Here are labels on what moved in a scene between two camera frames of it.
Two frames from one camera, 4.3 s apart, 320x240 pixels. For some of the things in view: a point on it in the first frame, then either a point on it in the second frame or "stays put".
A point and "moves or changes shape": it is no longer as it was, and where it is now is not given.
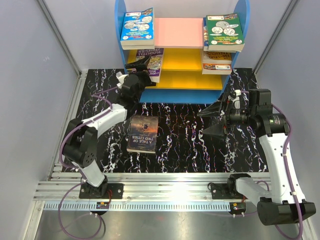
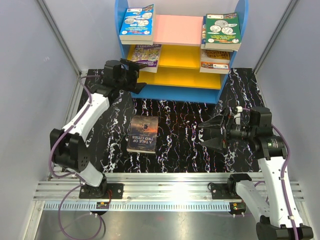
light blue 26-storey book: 137,28 stays put
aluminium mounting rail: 64,186 stays put
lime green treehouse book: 137,46 -> 137,41
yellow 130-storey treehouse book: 216,62 stays put
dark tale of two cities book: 143,133 stays put
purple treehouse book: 154,65 moves or changes shape
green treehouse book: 224,33 stays put
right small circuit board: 235,207 stays put
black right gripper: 215,109 -> 228,125
